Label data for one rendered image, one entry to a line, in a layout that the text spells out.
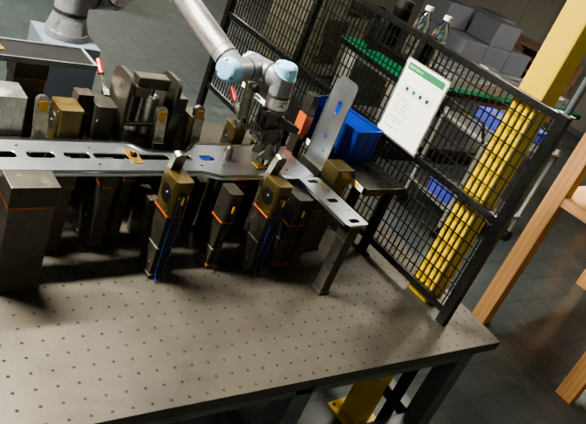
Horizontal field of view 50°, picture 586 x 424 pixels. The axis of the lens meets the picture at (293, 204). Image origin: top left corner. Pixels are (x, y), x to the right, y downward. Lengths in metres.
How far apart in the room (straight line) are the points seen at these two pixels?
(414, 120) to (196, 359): 1.21
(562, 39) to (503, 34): 5.61
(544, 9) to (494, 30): 3.49
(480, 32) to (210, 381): 6.56
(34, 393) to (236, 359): 0.54
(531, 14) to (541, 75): 9.07
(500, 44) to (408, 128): 5.45
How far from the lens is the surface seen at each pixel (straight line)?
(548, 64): 2.20
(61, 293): 1.87
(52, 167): 1.82
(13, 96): 1.91
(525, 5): 11.37
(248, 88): 2.25
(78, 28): 2.44
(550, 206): 3.72
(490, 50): 7.76
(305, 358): 1.94
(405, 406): 2.75
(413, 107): 2.44
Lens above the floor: 1.90
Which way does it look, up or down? 26 degrees down
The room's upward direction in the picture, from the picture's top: 23 degrees clockwise
